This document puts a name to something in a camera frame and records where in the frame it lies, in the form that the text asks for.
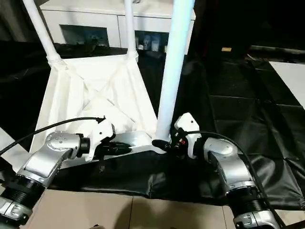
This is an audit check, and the white plastic table top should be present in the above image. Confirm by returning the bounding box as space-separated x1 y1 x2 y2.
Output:
28 53 173 171

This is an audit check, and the black work mat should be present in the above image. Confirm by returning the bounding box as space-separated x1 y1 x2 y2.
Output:
0 40 305 211

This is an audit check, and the white flat board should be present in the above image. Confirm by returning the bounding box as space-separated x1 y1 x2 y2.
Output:
268 61 305 108

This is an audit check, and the white cabinet with glass doors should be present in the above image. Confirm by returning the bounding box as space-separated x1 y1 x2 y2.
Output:
39 0 197 52

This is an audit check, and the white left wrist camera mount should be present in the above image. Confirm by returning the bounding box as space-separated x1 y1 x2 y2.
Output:
86 118 117 162

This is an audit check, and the black metal rail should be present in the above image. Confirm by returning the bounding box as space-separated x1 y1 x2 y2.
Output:
250 45 305 52

